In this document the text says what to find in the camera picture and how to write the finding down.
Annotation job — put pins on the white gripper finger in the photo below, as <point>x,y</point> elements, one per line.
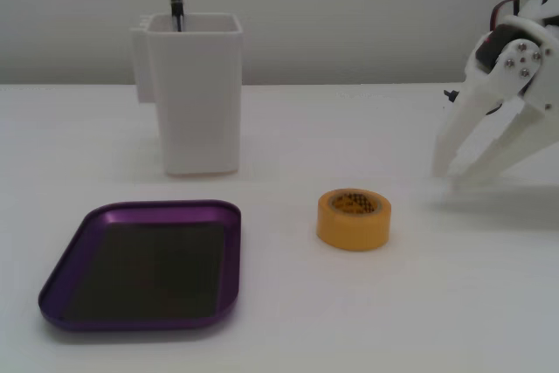
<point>502,146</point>
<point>469,119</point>

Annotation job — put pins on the yellow masking tape roll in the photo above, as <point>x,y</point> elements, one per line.
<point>354,229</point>

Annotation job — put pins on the white plastic pen holder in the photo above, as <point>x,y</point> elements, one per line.
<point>201,98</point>

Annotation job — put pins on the purple metal tray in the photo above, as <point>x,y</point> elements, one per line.
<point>144,216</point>

